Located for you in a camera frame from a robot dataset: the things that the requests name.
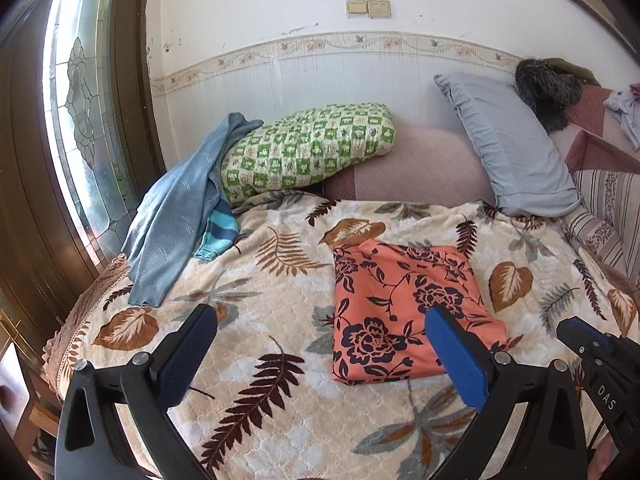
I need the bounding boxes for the pink quilted mattress cover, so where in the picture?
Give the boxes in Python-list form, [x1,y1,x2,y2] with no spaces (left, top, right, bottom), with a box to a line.
[322,127,496,207]

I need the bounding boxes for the striped floral bedding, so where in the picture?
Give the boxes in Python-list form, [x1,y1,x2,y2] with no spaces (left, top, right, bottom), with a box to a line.
[563,169,639,286]

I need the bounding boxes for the wooden bedside furniture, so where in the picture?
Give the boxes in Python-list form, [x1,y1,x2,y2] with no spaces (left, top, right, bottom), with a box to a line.
[1,342,60,479]

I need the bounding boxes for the grey-blue pillow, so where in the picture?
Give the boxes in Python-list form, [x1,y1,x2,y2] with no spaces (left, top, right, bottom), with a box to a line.
[434,72,580,218]

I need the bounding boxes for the stained glass window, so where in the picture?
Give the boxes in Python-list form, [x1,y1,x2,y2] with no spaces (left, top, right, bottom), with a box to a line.
[42,0,136,268]

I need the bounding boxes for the cream leaf-pattern blanket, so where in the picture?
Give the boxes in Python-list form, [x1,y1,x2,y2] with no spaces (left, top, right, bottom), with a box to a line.
[42,192,639,479]

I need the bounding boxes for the orange floral blouse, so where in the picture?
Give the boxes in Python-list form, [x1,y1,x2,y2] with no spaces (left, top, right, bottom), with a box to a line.
[332,240,506,386]

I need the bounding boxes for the light blue sweater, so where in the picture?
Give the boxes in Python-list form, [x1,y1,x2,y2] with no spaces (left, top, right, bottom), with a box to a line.
[122,113,262,308]

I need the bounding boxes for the dark furry garment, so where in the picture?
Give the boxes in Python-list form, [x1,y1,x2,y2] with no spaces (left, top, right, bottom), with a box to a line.
[514,58,600,132]

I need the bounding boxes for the green checkered pillow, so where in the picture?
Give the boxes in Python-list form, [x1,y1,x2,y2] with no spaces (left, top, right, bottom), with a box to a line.
[221,103,396,206]

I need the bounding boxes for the magenta cloth on headboard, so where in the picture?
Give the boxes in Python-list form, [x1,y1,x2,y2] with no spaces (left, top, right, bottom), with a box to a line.
[629,84,640,99]

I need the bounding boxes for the grey cloth on headboard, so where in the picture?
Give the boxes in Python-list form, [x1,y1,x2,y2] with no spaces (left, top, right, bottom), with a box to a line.
[604,87,640,151]

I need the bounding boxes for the teal striped garment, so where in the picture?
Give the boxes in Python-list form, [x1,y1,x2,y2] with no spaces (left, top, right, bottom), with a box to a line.
[193,198,240,261]

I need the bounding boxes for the beige wall switch pair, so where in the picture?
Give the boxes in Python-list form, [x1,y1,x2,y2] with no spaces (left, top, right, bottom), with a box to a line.
[345,0,392,18]

